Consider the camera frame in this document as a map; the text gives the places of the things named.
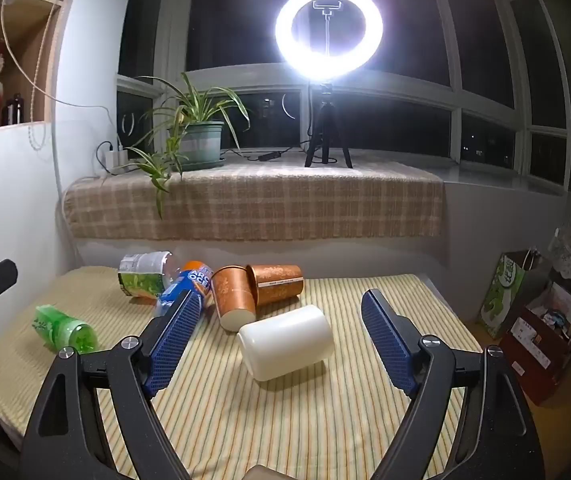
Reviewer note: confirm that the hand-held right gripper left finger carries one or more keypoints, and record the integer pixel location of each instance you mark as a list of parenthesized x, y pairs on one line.
[(173, 345)]

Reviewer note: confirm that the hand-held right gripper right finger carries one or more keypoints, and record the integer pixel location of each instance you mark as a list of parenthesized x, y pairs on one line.
[(388, 340)]

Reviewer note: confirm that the white cup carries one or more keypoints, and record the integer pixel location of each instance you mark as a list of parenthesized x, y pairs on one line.
[(285, 342)]

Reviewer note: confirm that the copper paper cup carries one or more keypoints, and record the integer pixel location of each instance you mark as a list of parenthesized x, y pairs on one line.
[(233, 295), (278, 285)]

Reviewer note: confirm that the blue and orange drink bottle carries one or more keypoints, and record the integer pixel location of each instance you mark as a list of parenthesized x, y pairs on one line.
[(193, 277)]

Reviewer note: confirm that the clear bottle with green label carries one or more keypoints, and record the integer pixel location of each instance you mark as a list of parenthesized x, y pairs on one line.
[(143, 272)]

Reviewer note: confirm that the green plastic bottle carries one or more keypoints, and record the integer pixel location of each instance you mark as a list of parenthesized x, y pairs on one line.
[(62, 330)]

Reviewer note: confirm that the green paper bag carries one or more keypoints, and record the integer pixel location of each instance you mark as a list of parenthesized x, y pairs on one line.
[(508, 290)]

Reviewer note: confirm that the yellow striped mat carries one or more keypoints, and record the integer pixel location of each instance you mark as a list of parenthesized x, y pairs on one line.
[(275, 425)]

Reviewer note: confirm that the red cardboard box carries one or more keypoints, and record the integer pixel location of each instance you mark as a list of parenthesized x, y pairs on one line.
[(540, 345)]

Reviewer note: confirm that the dark bottle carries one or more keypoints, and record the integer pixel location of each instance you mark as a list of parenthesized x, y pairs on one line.
[(13, 110)]

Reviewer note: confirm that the white power strip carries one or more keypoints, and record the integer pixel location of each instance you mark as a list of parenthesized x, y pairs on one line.
[(115, 160)]

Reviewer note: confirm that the beige plaid cloth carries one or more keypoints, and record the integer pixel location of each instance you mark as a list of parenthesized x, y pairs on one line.
[(275, 200)]

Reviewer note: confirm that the potted spider plant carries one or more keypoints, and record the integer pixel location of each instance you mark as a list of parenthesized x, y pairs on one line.
[(200, 142)]

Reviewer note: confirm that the wooden shelf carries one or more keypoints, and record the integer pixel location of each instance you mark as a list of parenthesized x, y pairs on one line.
[(35, 15)]

